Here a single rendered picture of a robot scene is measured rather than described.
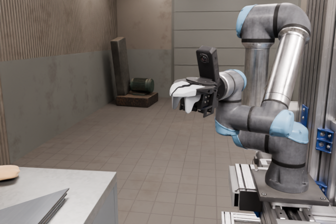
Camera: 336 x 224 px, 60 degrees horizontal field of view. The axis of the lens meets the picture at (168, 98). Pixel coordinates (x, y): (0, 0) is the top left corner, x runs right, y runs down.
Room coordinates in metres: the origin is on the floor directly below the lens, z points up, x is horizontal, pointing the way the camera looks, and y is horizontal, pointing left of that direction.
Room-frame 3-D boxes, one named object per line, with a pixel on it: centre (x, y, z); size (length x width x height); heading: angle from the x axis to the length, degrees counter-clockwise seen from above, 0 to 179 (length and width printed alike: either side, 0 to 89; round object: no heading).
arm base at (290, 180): (1.00, -0.44, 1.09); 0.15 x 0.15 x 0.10
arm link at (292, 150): (1.00, -0.43, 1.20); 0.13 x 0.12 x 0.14; 56
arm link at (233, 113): (0.85, -0.20, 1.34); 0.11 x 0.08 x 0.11; 56
